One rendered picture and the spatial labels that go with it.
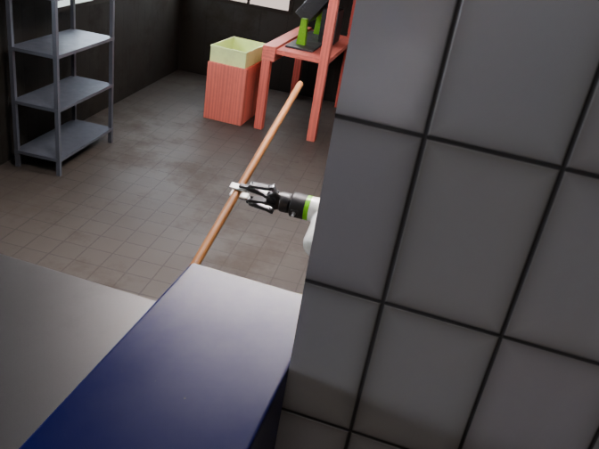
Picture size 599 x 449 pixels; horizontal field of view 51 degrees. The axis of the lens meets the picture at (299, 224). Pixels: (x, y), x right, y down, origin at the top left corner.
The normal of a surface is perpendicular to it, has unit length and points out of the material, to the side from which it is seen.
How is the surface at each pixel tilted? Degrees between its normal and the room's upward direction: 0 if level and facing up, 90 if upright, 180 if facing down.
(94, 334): 0
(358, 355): 90
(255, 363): 0
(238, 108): 90
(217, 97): 90
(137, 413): 0
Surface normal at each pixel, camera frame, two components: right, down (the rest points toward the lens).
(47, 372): 0.14, -0.88
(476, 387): -0.28, 0.40
